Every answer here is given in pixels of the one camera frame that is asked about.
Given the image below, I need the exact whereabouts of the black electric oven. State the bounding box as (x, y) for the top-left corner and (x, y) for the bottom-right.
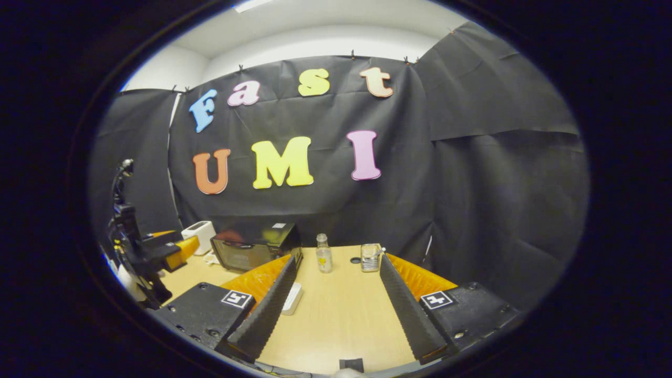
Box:
(211, 223), (303, 272)

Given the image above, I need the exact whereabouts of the white rectangular dish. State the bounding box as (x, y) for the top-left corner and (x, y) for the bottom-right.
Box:
(281, 282), (303, 316)

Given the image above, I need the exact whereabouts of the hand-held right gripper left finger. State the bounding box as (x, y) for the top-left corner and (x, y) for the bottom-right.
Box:
(150, 255), (298, 364)

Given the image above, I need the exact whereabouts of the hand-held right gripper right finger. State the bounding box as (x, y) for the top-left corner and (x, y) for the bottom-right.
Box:
(379, 253), (523, 363)

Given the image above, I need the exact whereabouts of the row of black cloth clips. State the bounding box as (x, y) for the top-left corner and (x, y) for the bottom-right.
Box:
(169, 26), (457, 94)

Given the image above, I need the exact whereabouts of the ceiling light panel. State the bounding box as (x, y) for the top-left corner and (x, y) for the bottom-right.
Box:
(234, 0), (275, 13)

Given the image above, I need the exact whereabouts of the wire mesh holder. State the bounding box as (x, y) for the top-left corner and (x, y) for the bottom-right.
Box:
(360, 243), (382, 272)

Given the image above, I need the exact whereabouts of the clear glass bottle yellow label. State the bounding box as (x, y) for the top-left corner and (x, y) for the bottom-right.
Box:
(316, 234), (333, 274)

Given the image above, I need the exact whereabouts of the white toaster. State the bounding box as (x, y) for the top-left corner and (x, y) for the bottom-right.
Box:
(181, 221), (217, 256)

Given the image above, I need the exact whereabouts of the black backdrop cloth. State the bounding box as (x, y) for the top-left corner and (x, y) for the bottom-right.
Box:
(88, 21), (591, 310)

